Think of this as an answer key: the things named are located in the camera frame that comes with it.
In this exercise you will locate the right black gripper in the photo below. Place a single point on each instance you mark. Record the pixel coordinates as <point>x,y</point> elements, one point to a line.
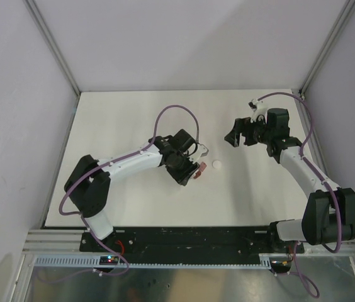
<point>243,126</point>

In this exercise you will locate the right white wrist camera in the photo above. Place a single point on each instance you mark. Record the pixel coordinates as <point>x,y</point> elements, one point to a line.
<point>259,110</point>

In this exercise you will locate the left aluminium frame post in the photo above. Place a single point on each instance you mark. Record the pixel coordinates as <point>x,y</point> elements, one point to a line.
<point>52,45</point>

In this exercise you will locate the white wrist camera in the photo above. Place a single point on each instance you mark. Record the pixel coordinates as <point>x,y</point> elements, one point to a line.
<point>201,151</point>
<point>259,110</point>

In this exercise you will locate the aluminium frame post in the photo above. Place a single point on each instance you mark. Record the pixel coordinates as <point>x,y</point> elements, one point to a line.
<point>52,45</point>
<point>329,43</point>

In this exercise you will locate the red pill organizer box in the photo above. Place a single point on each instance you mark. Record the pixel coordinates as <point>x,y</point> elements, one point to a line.
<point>200,170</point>

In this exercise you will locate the right aluminium frame post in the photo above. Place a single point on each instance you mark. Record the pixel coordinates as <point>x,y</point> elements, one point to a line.
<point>329,43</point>

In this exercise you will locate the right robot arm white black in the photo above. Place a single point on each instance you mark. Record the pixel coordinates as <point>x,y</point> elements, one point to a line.
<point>329,215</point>

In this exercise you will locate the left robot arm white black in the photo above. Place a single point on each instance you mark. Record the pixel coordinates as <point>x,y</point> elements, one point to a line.
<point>90,181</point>

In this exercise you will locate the grey slotted cable duct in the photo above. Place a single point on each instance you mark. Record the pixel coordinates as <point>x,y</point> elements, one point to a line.
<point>108,261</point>

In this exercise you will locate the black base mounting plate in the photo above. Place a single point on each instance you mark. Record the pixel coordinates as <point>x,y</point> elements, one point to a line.
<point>195,244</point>

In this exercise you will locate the white bottle cap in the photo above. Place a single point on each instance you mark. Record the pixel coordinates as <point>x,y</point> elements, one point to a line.
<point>217,164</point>

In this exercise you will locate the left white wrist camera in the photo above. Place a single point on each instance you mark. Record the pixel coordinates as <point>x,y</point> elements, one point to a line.
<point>201,151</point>

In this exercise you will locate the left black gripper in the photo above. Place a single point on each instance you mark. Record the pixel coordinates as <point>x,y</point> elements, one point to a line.
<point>182,177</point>

